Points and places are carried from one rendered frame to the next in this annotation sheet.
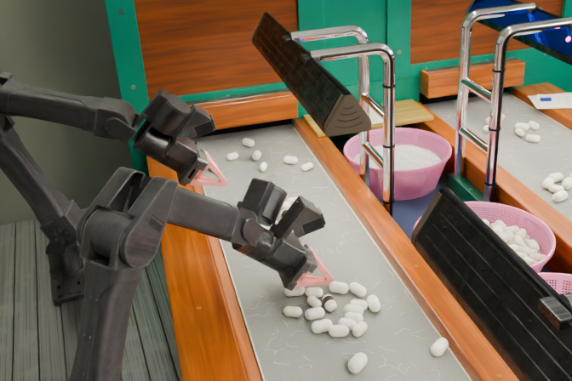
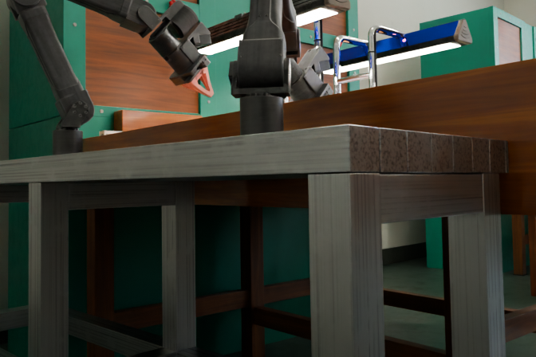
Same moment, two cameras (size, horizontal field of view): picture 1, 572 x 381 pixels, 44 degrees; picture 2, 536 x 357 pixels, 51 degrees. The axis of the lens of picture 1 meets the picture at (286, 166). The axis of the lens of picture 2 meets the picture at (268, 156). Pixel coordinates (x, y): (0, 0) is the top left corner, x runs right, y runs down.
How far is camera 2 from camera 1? 111 cm
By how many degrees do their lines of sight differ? 39
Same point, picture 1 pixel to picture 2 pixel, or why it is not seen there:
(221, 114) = (148, 119)
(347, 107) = not seen: outside the picture
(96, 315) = not seen: outside the picture
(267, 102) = (182, 117)
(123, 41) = (72, 49)
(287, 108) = not seen: hidden behind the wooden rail
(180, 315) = not seen: hidden behind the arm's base
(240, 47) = (158, 78)
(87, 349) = not seen: outside the picture
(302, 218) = (319, 55)
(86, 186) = not seen: outside the picture
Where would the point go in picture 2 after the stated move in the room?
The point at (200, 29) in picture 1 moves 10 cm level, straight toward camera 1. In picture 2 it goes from (131, 56) to (142, 50)
